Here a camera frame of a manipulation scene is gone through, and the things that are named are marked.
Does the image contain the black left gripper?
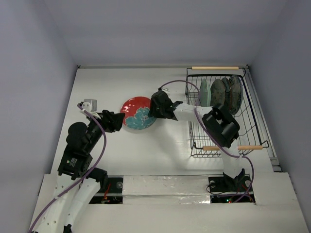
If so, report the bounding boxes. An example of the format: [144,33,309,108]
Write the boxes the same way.
[86,109,125,151]

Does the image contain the pale green plate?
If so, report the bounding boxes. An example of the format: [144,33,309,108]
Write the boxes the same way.
[199,79,211,107]

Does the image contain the dark reindeer snowflake plate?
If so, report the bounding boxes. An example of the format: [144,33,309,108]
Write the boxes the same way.
[210,79,225,106]

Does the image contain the dark blue constellation plate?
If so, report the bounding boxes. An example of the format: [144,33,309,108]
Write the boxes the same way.
[222,77,231,107]

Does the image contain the blue white floral plate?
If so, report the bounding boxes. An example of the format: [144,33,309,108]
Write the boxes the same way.
[229,75,243,115]

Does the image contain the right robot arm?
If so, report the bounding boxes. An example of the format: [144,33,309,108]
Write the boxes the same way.
[149,90,245,191]

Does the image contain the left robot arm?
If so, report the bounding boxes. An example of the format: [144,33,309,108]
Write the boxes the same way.
[29,109,125,233]

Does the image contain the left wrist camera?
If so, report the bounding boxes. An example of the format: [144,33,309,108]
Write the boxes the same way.
[81,99,97,113]

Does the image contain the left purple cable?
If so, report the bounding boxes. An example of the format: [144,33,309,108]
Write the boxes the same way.
[28,103,107,233]

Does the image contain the purple cable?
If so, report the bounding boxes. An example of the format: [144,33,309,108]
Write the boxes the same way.
[28,103,107,233]
[158,80,255,203]

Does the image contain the black wire dish rack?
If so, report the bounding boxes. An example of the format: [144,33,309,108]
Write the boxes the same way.
[185,73,269,158]

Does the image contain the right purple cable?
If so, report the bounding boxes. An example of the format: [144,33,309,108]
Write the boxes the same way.
[158,80,255,203]

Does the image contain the near wooden rack handle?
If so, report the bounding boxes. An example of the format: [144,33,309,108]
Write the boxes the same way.
[202,145,263,151]

